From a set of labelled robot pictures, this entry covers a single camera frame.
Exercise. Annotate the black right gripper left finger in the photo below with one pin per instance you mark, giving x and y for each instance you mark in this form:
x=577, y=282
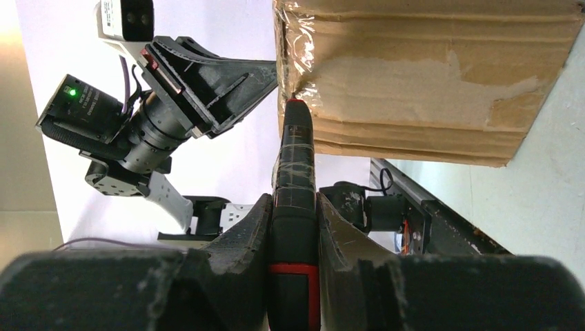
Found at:
x=218, y=287

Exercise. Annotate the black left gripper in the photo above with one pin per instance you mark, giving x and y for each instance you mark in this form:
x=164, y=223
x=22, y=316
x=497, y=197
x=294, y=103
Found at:
x=194, y=93

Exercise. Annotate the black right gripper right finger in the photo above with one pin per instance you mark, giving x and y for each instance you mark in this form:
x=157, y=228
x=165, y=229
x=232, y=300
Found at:
x=366, y=287

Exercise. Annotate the red black utility knife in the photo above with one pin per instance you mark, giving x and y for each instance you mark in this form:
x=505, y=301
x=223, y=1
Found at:
x=293, y=273

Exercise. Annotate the brown cardboard express box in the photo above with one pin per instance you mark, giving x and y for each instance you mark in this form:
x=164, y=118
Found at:
x=448, y=81

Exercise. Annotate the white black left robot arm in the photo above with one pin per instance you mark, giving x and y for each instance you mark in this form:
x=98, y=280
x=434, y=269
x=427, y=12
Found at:
x=93, y=122

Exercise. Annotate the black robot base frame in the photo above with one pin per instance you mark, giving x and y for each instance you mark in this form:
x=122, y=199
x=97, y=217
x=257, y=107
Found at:
x=416, y=221

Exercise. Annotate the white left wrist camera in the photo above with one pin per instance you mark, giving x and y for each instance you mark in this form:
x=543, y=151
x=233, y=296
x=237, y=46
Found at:
x=127, y=20

